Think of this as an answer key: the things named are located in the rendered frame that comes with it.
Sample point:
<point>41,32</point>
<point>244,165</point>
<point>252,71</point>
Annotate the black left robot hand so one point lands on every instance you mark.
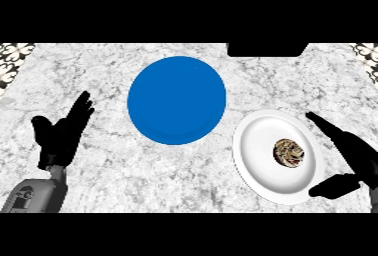
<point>61,140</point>

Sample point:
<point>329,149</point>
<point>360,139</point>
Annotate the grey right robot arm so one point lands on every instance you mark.
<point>374,198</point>

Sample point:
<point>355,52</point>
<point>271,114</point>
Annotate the brown cupcake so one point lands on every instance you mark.
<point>289,152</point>

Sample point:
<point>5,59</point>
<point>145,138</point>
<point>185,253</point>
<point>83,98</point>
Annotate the white plate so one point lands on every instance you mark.
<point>261,150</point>

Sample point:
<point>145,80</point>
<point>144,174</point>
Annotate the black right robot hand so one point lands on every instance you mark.
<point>355,150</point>

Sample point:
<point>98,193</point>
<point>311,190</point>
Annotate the blue plate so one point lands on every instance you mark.
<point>176,100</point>

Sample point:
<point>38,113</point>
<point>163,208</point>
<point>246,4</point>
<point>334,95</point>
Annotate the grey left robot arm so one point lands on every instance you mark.
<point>38,195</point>

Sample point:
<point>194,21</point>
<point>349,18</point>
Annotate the black appliance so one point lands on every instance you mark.
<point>267,49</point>

